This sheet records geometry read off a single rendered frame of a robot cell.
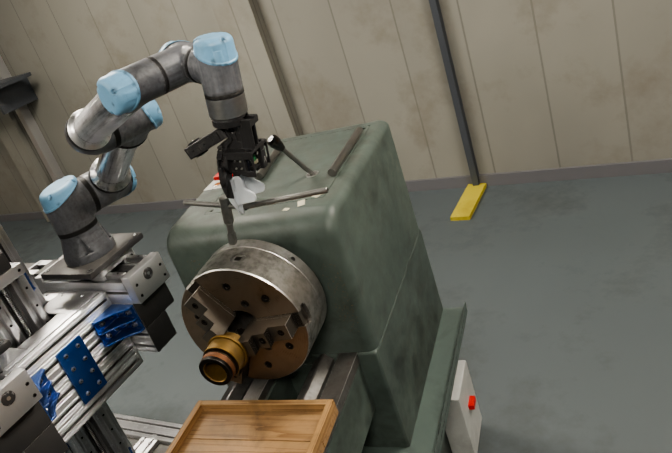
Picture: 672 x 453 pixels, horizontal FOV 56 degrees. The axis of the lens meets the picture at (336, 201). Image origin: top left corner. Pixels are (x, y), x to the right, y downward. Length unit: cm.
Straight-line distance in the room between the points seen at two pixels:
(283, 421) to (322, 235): 42
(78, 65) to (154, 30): 94
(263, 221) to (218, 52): 49
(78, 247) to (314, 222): 79
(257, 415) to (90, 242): 75
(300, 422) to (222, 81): 75
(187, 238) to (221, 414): 43
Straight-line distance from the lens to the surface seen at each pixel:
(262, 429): 150
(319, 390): 157
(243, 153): 122
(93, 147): 152
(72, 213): 193
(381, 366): 162
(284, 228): 147
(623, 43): 377
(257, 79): 447
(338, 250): 145
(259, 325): 140
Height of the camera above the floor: 183
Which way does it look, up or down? 23 degrees down
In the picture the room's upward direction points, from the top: 19 degrees counter-clockwise
